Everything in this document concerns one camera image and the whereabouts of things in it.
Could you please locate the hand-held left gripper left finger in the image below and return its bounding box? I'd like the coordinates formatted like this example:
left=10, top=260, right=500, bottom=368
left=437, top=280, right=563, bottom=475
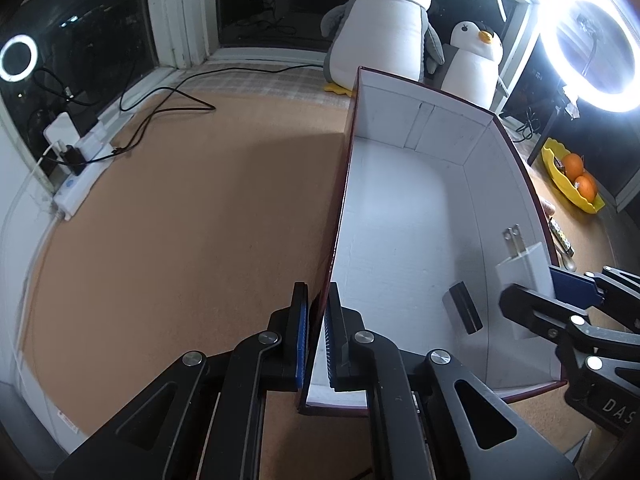
left=52, top=282, right=313, bottom=480

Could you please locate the white cardboard box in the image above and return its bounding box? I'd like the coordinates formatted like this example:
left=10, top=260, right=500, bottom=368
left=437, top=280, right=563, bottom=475
left=297, top=66, right=571, bottom=418

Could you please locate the white power strip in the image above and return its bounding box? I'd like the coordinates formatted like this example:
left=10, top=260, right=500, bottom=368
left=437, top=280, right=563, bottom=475
left=54, top=110, right=136, bottom=221

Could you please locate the small penguin plush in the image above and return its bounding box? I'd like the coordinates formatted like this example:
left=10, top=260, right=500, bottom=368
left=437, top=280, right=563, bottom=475
left=435, top=21, right=508, bottom=111

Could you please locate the white charger plug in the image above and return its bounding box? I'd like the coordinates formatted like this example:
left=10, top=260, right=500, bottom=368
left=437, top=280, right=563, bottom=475
left=495, top=225, right=557, bottom=342

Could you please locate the large penguin plush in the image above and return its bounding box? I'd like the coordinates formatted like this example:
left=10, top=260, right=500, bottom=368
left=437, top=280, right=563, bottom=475
left=320, top=0, right=446, bottom=97

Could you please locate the brown cork mat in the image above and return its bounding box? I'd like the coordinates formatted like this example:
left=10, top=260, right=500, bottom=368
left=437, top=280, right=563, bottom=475
left=20, top=85, right=640, bottom=480

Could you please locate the yellow fruit tray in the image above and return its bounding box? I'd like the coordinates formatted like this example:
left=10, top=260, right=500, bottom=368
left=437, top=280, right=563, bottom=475
left=541, top=137, right=606, bottom=216

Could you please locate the black cable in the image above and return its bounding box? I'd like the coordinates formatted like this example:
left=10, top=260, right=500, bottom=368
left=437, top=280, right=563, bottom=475
left=111, top=64, right=326, bottom=155

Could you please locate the black light stand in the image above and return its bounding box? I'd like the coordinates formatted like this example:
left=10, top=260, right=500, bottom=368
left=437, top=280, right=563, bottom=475
left=526, top=85, right=576, bottom=167

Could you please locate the black plug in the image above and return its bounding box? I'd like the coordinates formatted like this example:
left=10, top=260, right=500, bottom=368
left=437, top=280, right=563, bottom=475
left=59, top=144, right=87, bottom=177

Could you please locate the white ring light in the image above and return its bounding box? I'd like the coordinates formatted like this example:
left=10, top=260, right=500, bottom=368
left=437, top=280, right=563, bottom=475
left=537, top=0, right=640, bottom=115

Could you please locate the white power adapter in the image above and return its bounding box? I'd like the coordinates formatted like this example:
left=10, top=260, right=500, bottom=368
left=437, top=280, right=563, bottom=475
left=44, top=112, right=81, bottom=150

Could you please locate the patterned lighter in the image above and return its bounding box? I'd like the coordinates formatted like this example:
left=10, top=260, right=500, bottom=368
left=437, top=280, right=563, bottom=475
left=547, top=217, right=576, bottom=257

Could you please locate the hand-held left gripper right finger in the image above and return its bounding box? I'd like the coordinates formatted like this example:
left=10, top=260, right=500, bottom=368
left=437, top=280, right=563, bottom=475
left=322, top=282, right=581, bottom=480

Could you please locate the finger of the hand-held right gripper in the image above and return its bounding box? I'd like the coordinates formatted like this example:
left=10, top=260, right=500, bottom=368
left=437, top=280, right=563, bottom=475
left=550, top=265, right=640, bottom=331
left=500, top=284, right=616, bottom=370

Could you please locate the small black block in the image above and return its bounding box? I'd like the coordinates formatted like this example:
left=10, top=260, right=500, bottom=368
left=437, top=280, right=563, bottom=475
left=442, top=282, right=483, bottom=335

